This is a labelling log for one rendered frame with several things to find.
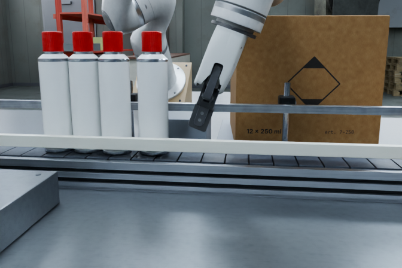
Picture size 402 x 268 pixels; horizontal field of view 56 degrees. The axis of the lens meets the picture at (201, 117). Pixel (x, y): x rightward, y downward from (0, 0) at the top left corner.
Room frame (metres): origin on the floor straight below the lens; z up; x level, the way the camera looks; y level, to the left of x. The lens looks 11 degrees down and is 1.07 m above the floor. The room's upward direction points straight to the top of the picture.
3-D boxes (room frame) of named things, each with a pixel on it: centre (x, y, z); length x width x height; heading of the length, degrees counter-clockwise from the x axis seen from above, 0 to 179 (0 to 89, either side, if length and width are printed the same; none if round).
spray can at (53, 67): (0.66, 0.25, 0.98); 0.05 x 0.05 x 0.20
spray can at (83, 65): (0.65, 0.20, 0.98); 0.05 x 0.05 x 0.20
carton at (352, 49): (0.89, -0.23, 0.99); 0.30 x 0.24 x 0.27; 88
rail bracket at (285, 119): (0.68, -0.16, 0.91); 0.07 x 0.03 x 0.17; 173
